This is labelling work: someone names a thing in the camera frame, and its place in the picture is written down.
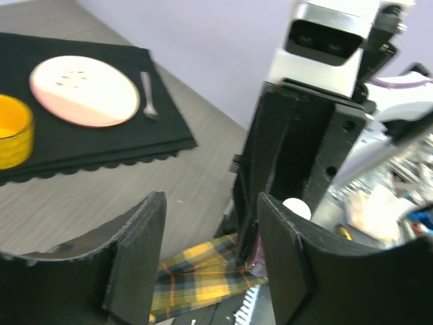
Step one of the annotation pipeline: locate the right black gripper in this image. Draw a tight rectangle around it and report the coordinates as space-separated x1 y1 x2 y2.
232 79 367 265

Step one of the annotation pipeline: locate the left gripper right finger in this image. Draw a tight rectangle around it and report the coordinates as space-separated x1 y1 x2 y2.
257 193 432 324

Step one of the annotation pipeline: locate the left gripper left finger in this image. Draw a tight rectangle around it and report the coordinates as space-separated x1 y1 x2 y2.
1 192 166 325

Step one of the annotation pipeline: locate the white nail polish cap brush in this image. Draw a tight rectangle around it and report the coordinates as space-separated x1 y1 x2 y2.
283 198 312 220

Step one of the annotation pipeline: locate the yellow plaid sleeve forearm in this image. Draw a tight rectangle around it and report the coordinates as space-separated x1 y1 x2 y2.
150 234 267 322

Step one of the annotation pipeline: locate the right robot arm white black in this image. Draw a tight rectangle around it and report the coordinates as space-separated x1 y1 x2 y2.
233 65 432 265

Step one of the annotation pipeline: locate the black placemat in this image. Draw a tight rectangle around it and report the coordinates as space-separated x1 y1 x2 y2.
1 32 198 184

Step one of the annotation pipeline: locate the silver fork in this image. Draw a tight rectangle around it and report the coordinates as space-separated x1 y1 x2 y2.
141 72 158 120

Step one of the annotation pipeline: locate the yellow cup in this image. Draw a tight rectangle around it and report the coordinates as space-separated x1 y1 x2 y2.
1 95 35 170

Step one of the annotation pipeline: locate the pink white plate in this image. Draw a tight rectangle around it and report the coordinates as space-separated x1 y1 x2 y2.
29 56 141 127

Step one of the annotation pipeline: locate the white slotted cable duct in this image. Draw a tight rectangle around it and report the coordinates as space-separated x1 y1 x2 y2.
233 284 261 325

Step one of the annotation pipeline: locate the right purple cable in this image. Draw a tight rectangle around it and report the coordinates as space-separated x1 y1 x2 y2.
370 76 433 89

